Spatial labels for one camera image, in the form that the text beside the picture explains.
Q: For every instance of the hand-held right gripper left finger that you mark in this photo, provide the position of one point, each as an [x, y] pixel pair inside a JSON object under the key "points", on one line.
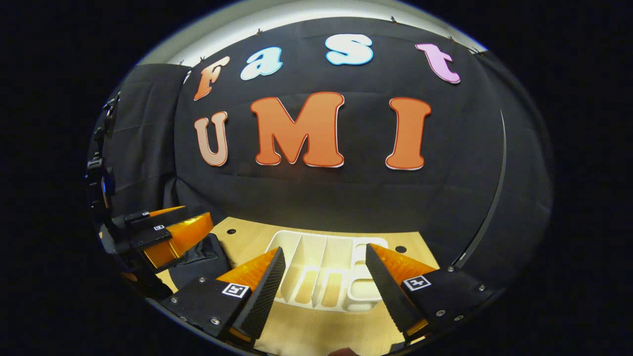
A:
{"points": [[259, 301]]}

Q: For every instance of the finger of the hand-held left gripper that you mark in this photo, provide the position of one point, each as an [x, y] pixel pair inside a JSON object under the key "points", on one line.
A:
{"points": [[173, 240], [148, 218]]}

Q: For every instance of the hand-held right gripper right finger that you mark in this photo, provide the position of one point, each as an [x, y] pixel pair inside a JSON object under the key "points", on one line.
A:
{"points": [[390, 296]]}

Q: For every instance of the white plastic bookshelf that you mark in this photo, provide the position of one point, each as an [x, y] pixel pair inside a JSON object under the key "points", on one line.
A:
{"points": [[321, 267]]}

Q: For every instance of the black side drape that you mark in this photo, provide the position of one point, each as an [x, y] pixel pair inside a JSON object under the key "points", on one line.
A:
{"points": [[143, 138], [524, 188]]}

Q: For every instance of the thin black pole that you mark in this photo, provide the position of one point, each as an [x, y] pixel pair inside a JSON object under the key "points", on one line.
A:
{"points": [[499, 173]]}

